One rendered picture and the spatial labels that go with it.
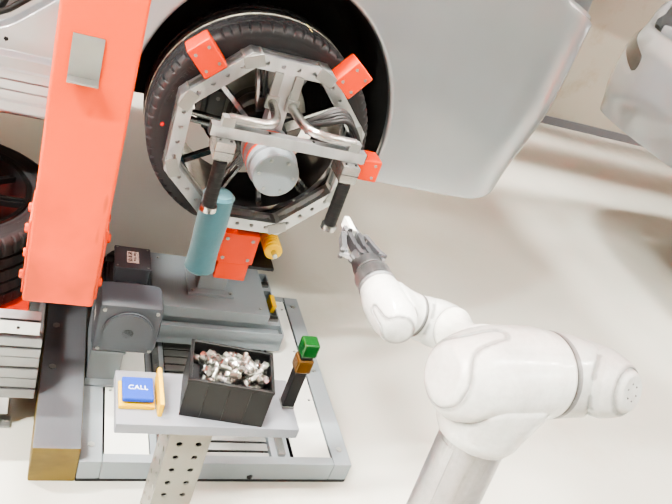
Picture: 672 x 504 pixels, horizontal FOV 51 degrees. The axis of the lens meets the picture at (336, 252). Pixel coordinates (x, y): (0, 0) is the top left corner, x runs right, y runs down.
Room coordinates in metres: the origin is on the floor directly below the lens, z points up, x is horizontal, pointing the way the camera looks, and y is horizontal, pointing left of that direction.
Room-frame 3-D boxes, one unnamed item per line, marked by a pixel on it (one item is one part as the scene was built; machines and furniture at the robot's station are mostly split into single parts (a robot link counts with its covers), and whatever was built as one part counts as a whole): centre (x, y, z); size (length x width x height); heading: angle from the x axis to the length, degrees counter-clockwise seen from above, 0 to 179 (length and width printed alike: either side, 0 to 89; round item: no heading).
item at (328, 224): (1.73, 0.05, 0.83); 0.04 x 0.04 x 0.16
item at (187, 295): (2.02, 0.38, 0.32); 0.40 x 0.30 x 0.28; 116
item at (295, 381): (1.34, -0.02, 0.55); 0.03 x 0.03 x 0.21; 26
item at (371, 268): (1.42, -0.11, 0.83); 0.09 x 0.06 x 0.09; 116
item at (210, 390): (1.27, 0.13, 0.51); 0.20 x 0.14 x 0.13; 107
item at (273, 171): (1.81, 0.27, 0.85); 0.21 x 0.14 x 0.14; 26
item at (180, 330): (2.03, 0.37, 0.13); 0.50 x 0.36 x 0.10; 116
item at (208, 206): (1.58, 0.35, 0.83); 0.04 x 0.04 x 0.16
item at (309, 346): (1.34, -0.02, 0.64); 0.04 x 0.04 x 0.04; 26
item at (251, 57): (1.87, 0.30, 0.85); 0.54 x 0.07 x 0.54; 116
